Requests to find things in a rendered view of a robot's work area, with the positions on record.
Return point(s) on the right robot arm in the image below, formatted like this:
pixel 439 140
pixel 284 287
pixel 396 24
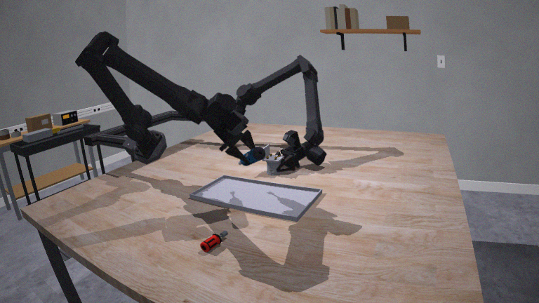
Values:
pixel 136 119

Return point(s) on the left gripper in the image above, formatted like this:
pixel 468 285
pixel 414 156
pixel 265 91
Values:
pixel 290 160

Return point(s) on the blue nut driver barrel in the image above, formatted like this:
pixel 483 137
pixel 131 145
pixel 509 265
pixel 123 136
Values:
pixel 253 156

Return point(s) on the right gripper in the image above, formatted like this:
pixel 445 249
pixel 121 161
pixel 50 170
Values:
pixel 246 138

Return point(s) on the grey metal bracket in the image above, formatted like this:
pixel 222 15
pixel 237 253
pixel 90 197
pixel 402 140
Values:
pixel 271 158

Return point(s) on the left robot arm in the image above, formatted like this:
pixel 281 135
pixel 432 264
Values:
pixel 316 136

